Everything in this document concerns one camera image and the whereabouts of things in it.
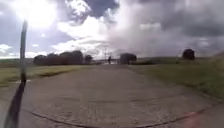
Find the grey concrete slab road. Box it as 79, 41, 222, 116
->
0, 63, 224, 128

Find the dark row of trees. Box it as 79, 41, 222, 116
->
32, 50, 94, 66

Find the person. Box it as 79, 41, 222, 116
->
107, 55, 113, 66

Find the dark round tree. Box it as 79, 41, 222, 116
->
181, 48, 196, 61

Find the tall thin pole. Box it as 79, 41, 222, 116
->
18, 19, 29, 85

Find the flat grass field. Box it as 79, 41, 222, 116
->
0, 64, 98, 90

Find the dark bush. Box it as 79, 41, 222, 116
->
119, 52, 138, 65

